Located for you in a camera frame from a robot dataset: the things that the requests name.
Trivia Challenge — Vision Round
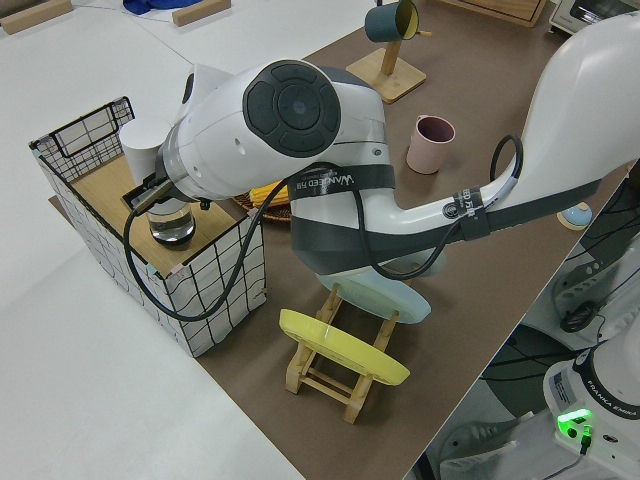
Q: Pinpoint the pink mug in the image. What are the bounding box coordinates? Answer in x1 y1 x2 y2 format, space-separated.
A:
405 114 456 175

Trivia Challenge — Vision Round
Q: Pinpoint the glass water bottle white cap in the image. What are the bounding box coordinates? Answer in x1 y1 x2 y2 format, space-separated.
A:
118 118 196 250

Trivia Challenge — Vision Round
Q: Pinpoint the white robot base green light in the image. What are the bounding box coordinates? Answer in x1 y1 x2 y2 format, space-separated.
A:
543 279 640 459

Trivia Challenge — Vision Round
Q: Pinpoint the round wicker basket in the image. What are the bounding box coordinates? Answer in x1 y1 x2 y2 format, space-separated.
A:
232 194 294 223

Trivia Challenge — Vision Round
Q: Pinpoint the yellow corn cob blunt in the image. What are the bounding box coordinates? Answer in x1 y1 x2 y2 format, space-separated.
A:
249 182 289 207

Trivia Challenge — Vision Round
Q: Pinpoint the light blue plate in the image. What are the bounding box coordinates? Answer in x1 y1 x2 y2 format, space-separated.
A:
319 269 432 325

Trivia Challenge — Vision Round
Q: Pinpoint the yellow plate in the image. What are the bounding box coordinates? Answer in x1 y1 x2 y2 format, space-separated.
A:
278 308 411 386

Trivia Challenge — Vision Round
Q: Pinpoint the grey plate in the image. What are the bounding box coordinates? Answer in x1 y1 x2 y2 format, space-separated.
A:
379 244 446 281

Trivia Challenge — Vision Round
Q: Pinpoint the wooden plate rack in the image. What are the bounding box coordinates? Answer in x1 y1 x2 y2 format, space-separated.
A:
284 282 401 425

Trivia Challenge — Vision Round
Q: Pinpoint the wooden mug tree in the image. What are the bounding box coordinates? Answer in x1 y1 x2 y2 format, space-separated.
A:
344 27 432 105

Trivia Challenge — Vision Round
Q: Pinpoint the wooden board lid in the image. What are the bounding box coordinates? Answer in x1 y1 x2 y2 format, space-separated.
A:
72 143 238 266

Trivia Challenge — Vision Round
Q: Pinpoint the dark teal mug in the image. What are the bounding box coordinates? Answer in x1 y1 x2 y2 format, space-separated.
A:
363 0 420 43

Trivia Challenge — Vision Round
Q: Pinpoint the grey white stand foot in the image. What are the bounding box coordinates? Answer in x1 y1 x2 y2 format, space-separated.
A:
424 414 531 480

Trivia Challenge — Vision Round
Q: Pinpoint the blue service bell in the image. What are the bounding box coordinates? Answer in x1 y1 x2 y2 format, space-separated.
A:
556 204 594 232

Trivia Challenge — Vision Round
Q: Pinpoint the wooden block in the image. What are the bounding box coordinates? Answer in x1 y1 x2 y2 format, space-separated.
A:
171 0 232 26
0 0 73 36

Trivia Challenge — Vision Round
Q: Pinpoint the blue cloth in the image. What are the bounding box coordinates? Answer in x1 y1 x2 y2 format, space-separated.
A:
123 0 191 17

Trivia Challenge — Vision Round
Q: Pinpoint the white toaster oven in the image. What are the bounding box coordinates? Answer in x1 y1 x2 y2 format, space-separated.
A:
549 0 626 37

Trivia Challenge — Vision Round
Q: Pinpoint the black velcro strap lettered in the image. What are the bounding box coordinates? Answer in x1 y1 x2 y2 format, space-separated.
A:
288 164 396 201

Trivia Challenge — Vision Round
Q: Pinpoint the wire basket with grid liner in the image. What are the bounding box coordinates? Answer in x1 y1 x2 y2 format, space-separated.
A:
28 96 268 359

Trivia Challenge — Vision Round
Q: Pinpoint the black velcro strap round logo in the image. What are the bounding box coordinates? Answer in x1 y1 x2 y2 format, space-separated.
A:
444 187 494 241

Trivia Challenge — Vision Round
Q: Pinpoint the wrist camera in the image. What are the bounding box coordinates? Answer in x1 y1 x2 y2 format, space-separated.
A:
123 179 176 211

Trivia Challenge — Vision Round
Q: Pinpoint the black coiled cable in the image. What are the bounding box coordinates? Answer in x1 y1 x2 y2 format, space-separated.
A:
559 302 599 334

